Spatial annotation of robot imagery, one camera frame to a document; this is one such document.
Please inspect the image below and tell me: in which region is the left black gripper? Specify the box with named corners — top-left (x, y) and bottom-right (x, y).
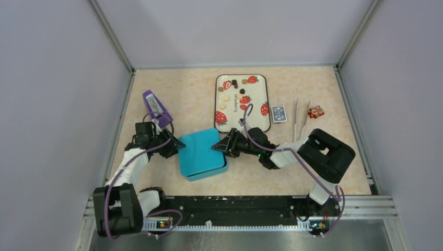
top-left (150, 127), bottom-right (185, 158)

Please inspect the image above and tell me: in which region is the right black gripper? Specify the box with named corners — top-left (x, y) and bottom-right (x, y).
top-left (212, 128), bottom-right (261, 158)

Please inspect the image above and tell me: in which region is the teal box lid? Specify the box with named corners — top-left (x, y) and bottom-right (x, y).
top-left (178, 128), bottom-right (225, 173)

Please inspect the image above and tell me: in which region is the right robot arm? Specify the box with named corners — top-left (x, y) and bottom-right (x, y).
top-left (211, 128), bottom-right (356, 215)

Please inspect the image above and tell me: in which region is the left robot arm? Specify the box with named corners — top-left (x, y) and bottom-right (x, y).
top-left (92, 122), bottom-right (185, 238)

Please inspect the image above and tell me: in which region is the teal chocolate box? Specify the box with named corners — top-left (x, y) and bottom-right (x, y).
top-left (180, 157), bottom-right (228, 181)

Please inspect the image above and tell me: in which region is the purple metronome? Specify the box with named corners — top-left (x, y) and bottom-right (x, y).
top-left (142, 90), bottom-right (173, 128)

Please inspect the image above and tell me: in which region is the strawberry pattern white tray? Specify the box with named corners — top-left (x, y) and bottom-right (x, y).
top-left (214, 74), bottom-right (271, 133)

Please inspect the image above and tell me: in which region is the blue playing card deck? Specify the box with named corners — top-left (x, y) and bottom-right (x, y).
top-left (271, 106), bottom-right (288, 124)

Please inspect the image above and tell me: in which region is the red owl toy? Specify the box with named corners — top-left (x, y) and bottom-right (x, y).
top-left (308, 106), bottom-right (325, 119)

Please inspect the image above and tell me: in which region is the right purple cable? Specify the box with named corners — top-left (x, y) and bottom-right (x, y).
top-left (242, 103), bottom-right (345, 238)

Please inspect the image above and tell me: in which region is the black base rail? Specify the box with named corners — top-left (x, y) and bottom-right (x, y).
top-left (152, 196), bottom-right (340, 227)

